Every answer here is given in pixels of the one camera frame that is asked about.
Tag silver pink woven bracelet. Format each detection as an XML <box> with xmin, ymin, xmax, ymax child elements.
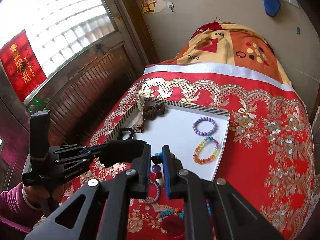
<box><xmin>138</xmin><ymin>179</ymin><xmax>161</xmax><ymax>204</ymax></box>

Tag black scrunchie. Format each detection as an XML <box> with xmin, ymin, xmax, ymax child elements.
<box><xmin>117</xmin><ymin>127</ymin><xmax>135</xmax><ymax>140</ymax></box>

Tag striped white shallow tray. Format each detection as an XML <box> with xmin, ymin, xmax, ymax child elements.
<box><xmin>107</xmin><ymin>97</ymin><xmax>230</xmax><ymax>180</ymax></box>

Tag magenta sleeve forearm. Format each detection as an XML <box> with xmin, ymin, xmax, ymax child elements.
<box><xmin>1</xmin><ymin>183</ymin><xmax>43</xmax><ymax>238</ymax></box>

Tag multicolour round bead bracelet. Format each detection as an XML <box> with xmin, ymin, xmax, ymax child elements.
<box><xmin>150</xmin><ymin>152</ymin><xmax>176</xmax><ymax>188</ymax></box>

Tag rainbow crystal bead bracelet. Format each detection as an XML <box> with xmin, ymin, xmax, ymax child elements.
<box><xmin>192</xmin><ymin>136</ymin><xmax>220</xmax><ymax>165</ymax></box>

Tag purple bead bracelet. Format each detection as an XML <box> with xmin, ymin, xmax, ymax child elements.
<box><xmin>192</xmin><ymin>116</ymin><xmax>218</xmax><ymax>137</ymax></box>

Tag window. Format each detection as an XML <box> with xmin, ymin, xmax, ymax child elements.
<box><xmin>1</xmin><ymin>0</ymin><xmax>115</xmax><ymax>76</ymax></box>

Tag wall sticker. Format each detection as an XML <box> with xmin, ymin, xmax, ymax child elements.
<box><xmin>139</xmin><ymin>0</ymin><xmax>175</xmax><ymax>14</ymax></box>

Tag red floral bedspread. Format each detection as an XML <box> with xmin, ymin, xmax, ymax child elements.
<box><xmin>61</xmin><ymin>62</ymin><xmax>316</xmax><ymax>240</ymax></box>

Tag beige leopard bow hair tie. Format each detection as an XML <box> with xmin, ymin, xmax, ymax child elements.
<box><xmin>134</xmin><ymin>97</ymin><xmax>147</xmax><ymax>133</ymax></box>

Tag left hand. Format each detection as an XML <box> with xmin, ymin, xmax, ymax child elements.
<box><xmin>22</xmin><ymin>181</ymin><xmax>72</xmax><ymax>208</ymax></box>

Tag orange love patterned blanket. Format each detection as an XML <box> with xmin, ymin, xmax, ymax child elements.
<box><xmin>163</xmin><ymin>22</ymin><xmax>292</xmax><ymax>85</ymax></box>

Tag red paper window decoration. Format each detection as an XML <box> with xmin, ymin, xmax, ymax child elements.
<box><xmin>1</xmin><ymin>30</ymin><xmax>47</xmax><ymax>102</ymax></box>

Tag brown velvet scrunchie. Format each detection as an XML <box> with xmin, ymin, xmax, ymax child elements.
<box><xmin>143</xmin><ymin>103</ymin><xmax>165</xmax><ymax>120</ymax></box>

